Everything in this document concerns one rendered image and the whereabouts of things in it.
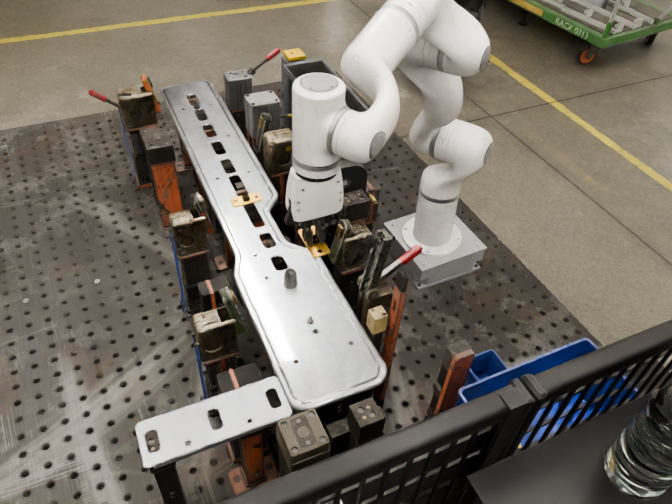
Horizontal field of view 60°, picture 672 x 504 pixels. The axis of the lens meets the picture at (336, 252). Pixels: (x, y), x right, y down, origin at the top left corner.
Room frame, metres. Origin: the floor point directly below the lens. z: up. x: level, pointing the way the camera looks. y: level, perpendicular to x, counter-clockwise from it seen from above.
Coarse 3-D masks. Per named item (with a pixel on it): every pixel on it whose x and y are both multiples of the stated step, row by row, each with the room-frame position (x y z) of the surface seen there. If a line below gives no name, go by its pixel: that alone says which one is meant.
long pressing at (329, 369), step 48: (192, 144) 1.49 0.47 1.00; (240, 144) 1.51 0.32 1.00; (240, 240) 1.08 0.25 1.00; (240, 288) 0.91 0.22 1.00; (288, 288) 0.92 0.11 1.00; (336, 288) 0.93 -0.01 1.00; (288, 336) 0.78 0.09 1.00; (336, 336) 0.79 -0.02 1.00; (288, 384) 0.66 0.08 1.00; (336, 384) 0.67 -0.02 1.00
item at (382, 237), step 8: (376, 232) 0.91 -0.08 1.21; (384, 232) 0.91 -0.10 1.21; (368, 240) 0.88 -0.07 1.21; (376, 240) 0.89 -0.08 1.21; (384, 240) 0.88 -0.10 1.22; (392, 240) 0.89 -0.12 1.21; (376, 248) 0.91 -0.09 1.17; (384, 248) 0.88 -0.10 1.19; (376, 256) 0.90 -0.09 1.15; (384, 256) 0.88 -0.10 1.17; (368, 264) 0.90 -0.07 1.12; (376, 264) 0.88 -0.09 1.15; (384, 264) 0.89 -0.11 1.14; (368, 272) 0.90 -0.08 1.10; (376, 272) 0.88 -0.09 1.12; (368, 280) 0.90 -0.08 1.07; (376, 280) 0.88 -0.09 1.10; (360, 288) 0.90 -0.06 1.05; (368, 288) 0.87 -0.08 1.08
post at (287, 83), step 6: (282, 60) 1.83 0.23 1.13; (288, 60) 1.81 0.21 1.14; (294, 60) 1.82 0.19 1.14; (300, 60) 1.82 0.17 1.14; (282, 66) 1.83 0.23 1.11; (282, 72) 1.83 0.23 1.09; (282, 78) 1.83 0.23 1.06; (288, 78) 1.79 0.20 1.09; (282, 84) 1.83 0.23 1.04; (288, 84) 1.79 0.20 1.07; (288, 90) 1.79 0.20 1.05; (288, 96) 1.80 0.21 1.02; (288, 102) 1.80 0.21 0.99; (288, 108) 1.80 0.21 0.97; (288, 120) 1.80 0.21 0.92; (288, 126) 1.80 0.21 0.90
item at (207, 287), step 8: (208, 280) 0.94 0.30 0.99; (216, 280) 0.94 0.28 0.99; (224, 280) 0.94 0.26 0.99; (200, 288) 0.91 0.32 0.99; (208, 288) 0.91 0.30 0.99; (216, 288) 0.91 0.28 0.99; (200, 296) 0.91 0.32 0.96; (208, 296) 0.89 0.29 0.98; (216, 296) 0.90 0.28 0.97; (200, 304) 0.91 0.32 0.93; (208, 304) 0.89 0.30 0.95; (216, 304) 0.90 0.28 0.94
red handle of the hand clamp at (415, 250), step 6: (414, 246) 0.95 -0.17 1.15; (420, 246) 0.95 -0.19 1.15; (408, 252) 0.94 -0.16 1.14; (414, 252) 0.93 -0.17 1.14; (420, 252) 0.94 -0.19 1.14; (402, 258) 0.93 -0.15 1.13; (408, 258) 0.93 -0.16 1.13; (396, 264) 0.92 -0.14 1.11; (402, 264) 0.92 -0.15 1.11; (384, 270) 0.91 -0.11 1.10; (390, 270) 0.91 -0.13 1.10; (384, 276) 0.90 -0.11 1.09; (366, 282) 0.90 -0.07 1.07; (366, 288) 0.88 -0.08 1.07
